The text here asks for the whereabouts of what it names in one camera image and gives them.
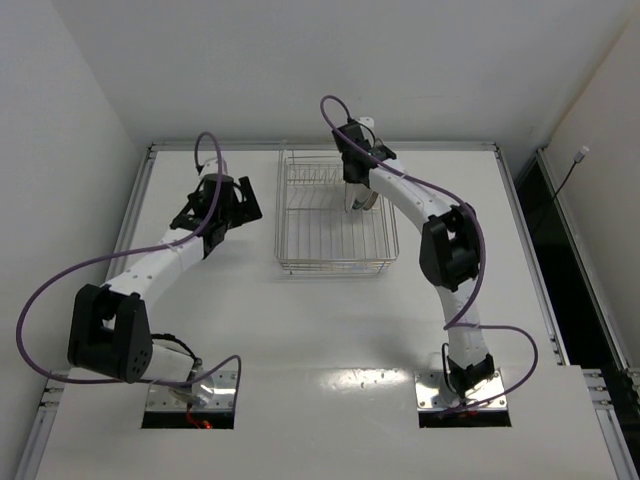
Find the teal rimmed lettered plate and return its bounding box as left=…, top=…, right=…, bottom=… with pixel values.
left=352, top=192, right=370, bottom=211

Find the orange sunburst plate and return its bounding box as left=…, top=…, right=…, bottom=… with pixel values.
left=363, top=139, right=384, bottom=211

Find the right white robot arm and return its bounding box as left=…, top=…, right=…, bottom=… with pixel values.
left=333, top=117, right=495, bottom=398

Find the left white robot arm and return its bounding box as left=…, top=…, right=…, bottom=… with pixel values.
left=67, top=173, right=262, bottom=388

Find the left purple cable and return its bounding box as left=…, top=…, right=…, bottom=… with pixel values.
left=15, top=131, right=242, bottom=385

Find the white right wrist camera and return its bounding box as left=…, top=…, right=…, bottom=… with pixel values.
left=356, top=116, right=375, bottom=130

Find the wire dish rack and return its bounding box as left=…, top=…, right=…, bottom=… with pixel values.
left=274, top=147, right=399, bottom=276

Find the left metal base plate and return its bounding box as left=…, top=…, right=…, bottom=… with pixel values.
left=145, top=369, right=239, bottom=413

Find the metal base plate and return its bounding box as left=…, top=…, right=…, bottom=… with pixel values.
left=145, top=369, right=239, bottom=413
left=414, top=370, right=508, bottom=413

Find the black wall usb cable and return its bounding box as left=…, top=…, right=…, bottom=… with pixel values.
left=544, top=145, right=590, bottom=201

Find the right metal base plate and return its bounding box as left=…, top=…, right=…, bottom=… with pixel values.
left=414, top=370, right=508, bottom=413

